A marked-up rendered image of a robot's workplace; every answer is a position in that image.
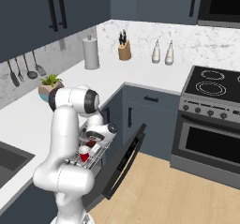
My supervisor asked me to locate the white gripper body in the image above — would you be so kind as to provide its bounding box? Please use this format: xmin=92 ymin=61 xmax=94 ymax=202
xmin=88 ymin=143 xmax=102 ymax=157

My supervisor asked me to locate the red cup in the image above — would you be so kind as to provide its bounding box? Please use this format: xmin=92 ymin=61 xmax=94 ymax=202
xmin=78 ymin=145 xmax=91 ymax=163

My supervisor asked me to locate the dark dishwasher door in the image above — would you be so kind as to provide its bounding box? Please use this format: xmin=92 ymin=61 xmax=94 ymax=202
xmin=101 ymin=123 xmax=147 ymax=201

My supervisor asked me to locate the dark blue corner cupboard door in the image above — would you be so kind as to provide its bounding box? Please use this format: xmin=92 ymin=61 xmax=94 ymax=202
xmin=98 ymin=85 xmax=127 ymax=166

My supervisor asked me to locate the dark blue base cupboard door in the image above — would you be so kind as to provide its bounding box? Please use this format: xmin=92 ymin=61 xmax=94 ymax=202
xmin=122 ymin=100 xmax=179 ymax=162

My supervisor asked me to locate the green plant in pot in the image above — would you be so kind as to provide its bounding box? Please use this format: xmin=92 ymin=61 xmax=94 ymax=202
xmin=37 ymin=73 xmax=66 ymax=103

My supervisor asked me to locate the dark grey sink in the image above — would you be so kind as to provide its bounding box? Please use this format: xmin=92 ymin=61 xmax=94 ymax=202
xmin=0 ymin=141 xmax=36 ymax=189

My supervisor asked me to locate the dark blue sink cupboard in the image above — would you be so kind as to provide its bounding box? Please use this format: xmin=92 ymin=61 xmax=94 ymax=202
xmin=0 ymin=181 xmax=59 ymax=224

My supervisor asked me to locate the dark blue drawer front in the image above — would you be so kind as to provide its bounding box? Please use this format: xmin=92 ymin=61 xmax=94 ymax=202
xmin=125 ymin=84 xmax=182 ymax=113

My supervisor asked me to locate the white paper towel roll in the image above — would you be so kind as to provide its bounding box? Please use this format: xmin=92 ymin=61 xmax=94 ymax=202
xmin=82 ymin=35 xmax=101 ymax=70

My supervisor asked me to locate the grey hanging slotted spoon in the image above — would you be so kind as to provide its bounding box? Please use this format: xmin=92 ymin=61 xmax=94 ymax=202
xmin=31 ymin=50 xmax=48 ymax=77

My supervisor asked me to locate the black hanging ladle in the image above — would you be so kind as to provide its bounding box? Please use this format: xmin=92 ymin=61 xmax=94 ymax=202
xmin=22 ymin=53 xmax=38 ymax=80

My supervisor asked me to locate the wooden knife block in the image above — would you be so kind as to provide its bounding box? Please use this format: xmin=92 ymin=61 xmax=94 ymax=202
xmin=117 ymin=29 xmax=132 ymax=62

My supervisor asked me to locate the black hanging fork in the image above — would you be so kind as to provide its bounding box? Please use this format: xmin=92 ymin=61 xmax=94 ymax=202
xmin=14 ymin=57 xmax=25 ymax=84

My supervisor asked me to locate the black hanging spatula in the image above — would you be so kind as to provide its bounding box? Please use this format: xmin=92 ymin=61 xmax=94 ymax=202
xmin=7 ymin=59 xmax=21 ymax=88

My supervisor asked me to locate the grey stove with oven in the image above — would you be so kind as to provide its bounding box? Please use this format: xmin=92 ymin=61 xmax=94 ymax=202
xmin=170 ymin=65 xmax=240 ymax=190

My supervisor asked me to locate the white bottle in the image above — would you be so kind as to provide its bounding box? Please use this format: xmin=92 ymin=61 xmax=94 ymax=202
xmin=164 ymin=39 xmax=175 ymax=67
xmin=151 ymin=38 xmax=161 ymax=65

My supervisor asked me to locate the black microwave oven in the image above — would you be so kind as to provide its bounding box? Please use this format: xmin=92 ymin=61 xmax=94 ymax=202
xmin=197 ymin=0 xmax=240 ymax=29

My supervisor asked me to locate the wire dishwasher rack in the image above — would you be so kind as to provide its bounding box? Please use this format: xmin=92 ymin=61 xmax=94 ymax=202
xmin=64 ymin=127 xmax=114 ymax=172

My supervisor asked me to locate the black corner cupboard handle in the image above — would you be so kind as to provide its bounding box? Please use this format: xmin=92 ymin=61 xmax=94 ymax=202
xmin=105 ymin=106 xmax=112 ymax=125

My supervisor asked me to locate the black base cupboard handle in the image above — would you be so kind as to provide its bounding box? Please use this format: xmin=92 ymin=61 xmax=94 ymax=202
xmin=127 ymin=107 xmax=133 ymax=129

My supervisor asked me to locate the black drawer handle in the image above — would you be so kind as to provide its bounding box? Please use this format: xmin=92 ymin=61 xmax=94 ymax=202
xmin=143 ymin=96 xmax=159 ymax=103

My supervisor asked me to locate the dark blue wall cupboard door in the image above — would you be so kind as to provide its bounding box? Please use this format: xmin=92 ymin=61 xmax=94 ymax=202
xmin=53 ymin=0 xmax=112 ymax=40
xmin=0 ymin=0 xmax=56 ymax=64

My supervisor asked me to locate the dark blue wall cupboard run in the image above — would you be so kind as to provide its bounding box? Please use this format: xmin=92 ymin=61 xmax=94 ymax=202
xmin=109 ymin=0 xmax=204 ymax=26

